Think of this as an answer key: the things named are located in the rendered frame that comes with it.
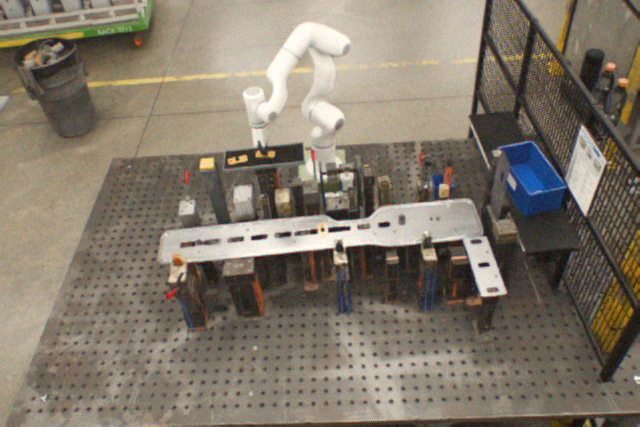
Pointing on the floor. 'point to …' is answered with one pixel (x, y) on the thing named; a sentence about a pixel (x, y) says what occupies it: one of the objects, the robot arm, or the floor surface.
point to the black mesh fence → (563, 161)
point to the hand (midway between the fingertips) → (264, 149)
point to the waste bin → (57, 83)
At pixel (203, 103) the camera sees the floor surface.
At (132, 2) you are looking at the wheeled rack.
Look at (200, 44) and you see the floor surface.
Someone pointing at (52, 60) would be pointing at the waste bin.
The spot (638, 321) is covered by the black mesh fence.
